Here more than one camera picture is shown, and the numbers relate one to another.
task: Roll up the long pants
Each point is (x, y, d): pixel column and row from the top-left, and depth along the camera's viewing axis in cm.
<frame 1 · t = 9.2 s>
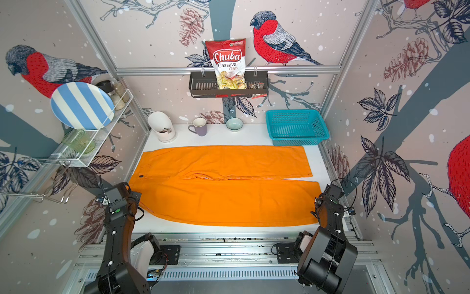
left hand: (135, 189, 83), fingers closed
right hand: (322, 209, 85), fingers closed
orange long pants: (174, 184, 97), on the table
white tilted container: (160, 122, 111), point 11 cm above the table
purple mug: (200, 124, 115), point 8 cm above the table
small light green bowl: (234, 124, 121), point 4 cm above the table

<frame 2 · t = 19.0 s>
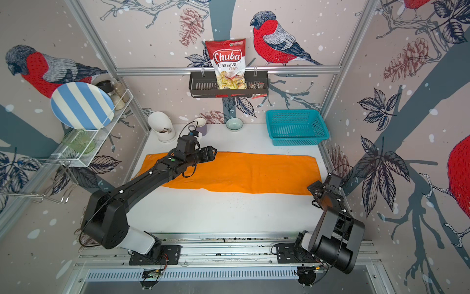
left hand: (214, 147, 85), fingers open
right hand: (316, 188, 91), fingers open
orange long pants: (289, 173, 100), on the table
the other named things where they were.

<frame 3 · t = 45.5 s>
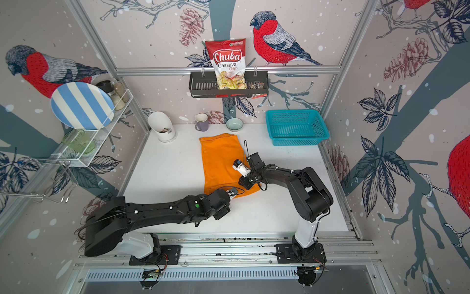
left hand: (226, 198, 84), fingers open
right hand: (241, 179, 96), fingers open
orange long pants: (218, 152, 108), point 2 cm above the table
the other named things where they were.

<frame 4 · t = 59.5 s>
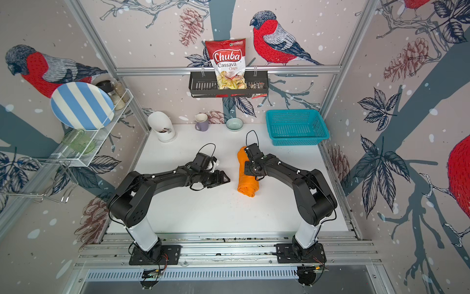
left hand: (228, 178, 90), fingers open
right hand: (249, 169, 94), fingers open
orange long pants: (248, 184, 85), point 11 cm above the table
the other named things where they were.

